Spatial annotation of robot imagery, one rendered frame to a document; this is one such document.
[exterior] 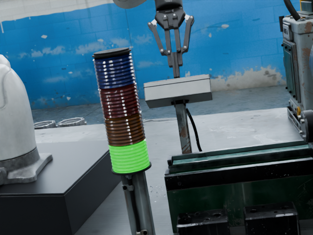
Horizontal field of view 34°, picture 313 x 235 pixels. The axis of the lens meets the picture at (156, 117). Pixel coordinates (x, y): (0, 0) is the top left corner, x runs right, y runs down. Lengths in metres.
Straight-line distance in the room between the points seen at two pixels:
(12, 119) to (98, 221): 0.32
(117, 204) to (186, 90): 0.34
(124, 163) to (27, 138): 0.54
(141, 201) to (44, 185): 0.43
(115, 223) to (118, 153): 0.44
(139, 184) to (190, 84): 0.53
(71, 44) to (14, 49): 0.91
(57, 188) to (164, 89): 0.36
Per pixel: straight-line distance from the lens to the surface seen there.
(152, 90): 1.29
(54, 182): 1.22
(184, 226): 0.99
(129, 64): 0.76
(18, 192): 1.20
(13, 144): 1.26
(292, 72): 1.64
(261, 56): 6.65
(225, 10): 6.64
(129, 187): 0.80
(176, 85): 1.29
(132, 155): 0.77
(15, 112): 1.25
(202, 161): 1.14
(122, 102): 0.75
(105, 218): 1.23
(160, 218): 1.18
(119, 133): 0.76
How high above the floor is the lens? 1.28
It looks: 13 degrees down
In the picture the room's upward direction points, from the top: 9 degrees counter-clockwise
